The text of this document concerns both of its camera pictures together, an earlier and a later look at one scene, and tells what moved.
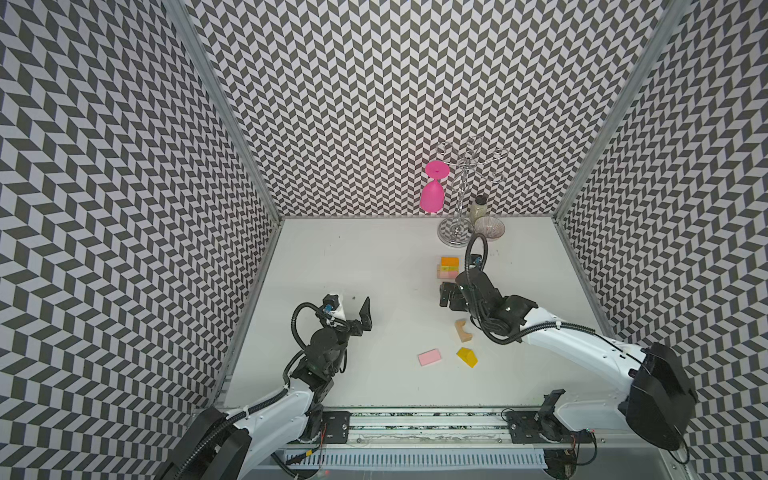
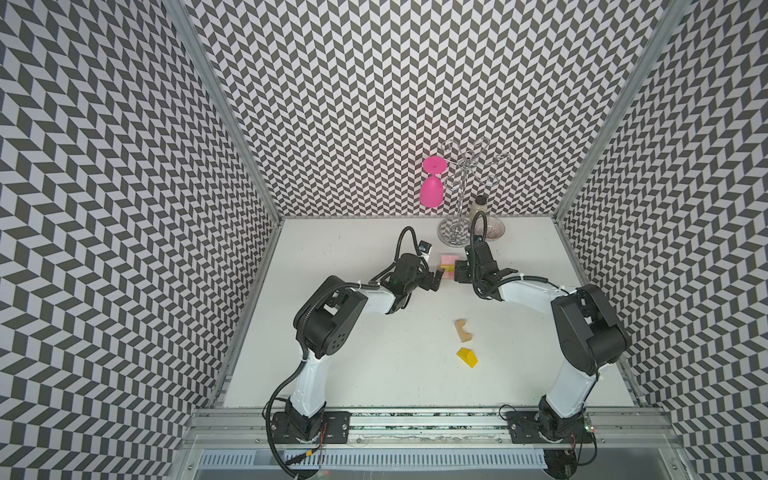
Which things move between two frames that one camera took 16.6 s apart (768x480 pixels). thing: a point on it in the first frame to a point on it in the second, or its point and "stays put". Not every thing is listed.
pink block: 429,357 to 449,259
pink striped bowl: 489,226 stays put
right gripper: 458,294 to 465,271
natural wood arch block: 464,337 stays put
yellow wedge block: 468,356 stays put
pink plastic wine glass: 432,192 stays put
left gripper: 355,327 to 430,276
